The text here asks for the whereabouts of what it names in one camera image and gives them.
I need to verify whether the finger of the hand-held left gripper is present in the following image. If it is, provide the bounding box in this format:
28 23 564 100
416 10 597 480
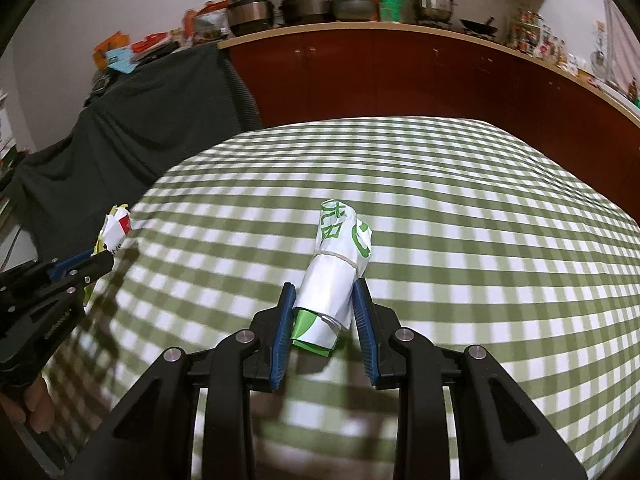
42 249 99 282
65 251 116 296

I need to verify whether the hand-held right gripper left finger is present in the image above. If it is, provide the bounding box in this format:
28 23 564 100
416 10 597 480
54 281 296 480

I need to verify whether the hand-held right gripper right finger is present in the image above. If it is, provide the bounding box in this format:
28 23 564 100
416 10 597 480
352 278 588 480

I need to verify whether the white red snack packet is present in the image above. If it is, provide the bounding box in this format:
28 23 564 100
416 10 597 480
82 203 133 306

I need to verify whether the white green plastic bag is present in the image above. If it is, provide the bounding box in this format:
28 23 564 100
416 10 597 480
290 199 376 359

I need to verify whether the person's left hand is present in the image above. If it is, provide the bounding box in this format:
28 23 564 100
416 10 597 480
0 374 56 436

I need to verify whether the dark green cloth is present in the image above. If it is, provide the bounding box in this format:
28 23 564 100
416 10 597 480
10 42 263 266

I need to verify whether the green checked tablecloth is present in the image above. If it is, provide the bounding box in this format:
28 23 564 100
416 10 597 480
42 116 640 480

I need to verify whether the light blue paper card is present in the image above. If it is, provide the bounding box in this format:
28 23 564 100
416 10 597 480
107 47 138 73

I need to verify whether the orange paper bag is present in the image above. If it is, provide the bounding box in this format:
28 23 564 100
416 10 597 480
94 31 130 68

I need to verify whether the red flat packet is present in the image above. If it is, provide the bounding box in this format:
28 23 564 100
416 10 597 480
131 32 168 53

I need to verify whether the red kitchen cabinet with counter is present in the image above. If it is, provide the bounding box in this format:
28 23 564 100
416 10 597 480
217 21 640 211

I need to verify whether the pile of snack bags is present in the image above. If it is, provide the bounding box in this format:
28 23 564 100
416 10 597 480
182 2 231 43

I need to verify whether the silver rice cooker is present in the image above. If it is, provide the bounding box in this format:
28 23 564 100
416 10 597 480
227 0 277 37

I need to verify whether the grey metal basin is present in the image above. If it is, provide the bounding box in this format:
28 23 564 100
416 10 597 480
330 0 377 23

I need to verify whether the black wok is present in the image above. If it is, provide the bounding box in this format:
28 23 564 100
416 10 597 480
460 16 500 38

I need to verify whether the black pot with lid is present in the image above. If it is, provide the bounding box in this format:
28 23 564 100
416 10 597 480
278 0 338 26

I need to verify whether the green thermos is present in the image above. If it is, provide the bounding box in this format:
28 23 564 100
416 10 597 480
378 0 405 23

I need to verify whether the steel steamer pot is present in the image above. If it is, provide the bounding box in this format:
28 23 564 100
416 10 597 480
412 0 458 23

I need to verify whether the group of condiment bottles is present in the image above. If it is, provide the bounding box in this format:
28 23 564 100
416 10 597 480
507 7 576 68

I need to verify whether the hanging pale towel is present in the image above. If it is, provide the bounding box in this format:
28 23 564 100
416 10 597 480
602 0 638 91

